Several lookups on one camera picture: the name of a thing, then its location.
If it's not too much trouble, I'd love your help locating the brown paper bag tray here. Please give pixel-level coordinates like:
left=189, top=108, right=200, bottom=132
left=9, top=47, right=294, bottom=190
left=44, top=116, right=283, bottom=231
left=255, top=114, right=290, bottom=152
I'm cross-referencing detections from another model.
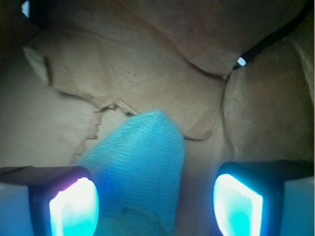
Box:
left=0, top=0, right=315, bottom=236

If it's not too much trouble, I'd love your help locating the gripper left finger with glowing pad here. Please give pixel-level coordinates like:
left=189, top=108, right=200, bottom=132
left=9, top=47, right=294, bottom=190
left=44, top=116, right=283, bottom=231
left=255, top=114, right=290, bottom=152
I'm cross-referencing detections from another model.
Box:
left=0, top=166, right=99, bottom=236

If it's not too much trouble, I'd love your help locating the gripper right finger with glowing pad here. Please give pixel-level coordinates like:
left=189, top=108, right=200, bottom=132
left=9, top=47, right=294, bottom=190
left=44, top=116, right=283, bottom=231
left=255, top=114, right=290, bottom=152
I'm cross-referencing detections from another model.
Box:
left=213, top=160, right=315, bottom=236

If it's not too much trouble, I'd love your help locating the light blue cloth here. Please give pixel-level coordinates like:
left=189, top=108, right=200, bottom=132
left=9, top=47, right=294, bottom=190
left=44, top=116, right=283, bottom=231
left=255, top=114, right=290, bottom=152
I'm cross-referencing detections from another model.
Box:
left=77, top=110, right=185, bottom=236

